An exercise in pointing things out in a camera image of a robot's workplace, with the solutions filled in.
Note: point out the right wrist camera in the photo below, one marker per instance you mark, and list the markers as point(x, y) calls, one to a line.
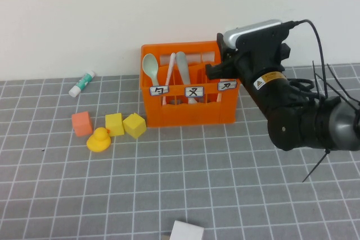
point(253, 30)

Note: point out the cream white plastic knife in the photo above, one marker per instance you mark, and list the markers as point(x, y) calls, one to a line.
point(219, 98)

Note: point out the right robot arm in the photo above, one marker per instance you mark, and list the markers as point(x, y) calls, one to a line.
point(295, 127)

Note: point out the orange foam cube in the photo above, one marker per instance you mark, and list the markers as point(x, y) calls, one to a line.
point(82, 124)

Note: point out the grey plastic fork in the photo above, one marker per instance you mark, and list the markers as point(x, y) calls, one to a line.
point(182, 65)

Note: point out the mint green plastic spoon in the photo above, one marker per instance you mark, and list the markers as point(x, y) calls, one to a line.
point(150, 64)

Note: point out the white flat box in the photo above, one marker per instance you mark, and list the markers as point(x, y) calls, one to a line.
point(187, 231)

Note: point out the pink plastic spoon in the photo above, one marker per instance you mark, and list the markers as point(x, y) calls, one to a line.
point(171, 65)

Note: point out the yellow foam cube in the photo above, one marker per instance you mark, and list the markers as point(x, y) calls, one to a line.
point(114, 124)
point(135, 126)

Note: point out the white green glue stick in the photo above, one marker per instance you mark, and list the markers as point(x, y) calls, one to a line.
point(82, 84)

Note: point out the yellow rubber duck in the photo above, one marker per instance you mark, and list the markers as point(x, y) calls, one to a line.
point(98, 141)

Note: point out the orange plastic cutlery holder crate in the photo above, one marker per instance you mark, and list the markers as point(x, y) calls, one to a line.
point(182, 113)

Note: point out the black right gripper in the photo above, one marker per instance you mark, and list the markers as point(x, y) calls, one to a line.
point(261, 63)

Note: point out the black zip tie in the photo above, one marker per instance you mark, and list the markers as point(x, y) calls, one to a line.
point(315, 77)
point(340, 82)
point(316, 166)

